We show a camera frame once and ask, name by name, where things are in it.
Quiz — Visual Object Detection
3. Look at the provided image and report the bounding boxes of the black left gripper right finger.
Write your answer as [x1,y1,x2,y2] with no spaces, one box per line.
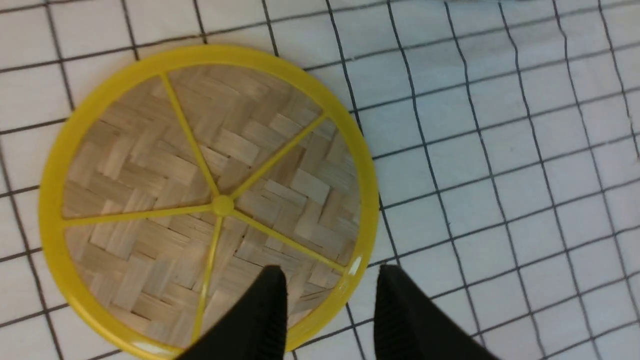
[374,264,497,360]

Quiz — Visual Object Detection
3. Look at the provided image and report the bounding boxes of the white checkered tablecloth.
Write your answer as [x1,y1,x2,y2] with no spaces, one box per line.
[0,0,640,360]

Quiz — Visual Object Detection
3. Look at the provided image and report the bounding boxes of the yellow bamboo steamer lid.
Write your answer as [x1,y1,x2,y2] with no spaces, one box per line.
[38,45,380,360]

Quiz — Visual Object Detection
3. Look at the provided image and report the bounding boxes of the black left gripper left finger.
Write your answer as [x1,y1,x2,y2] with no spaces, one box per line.
[178,265,288,360]

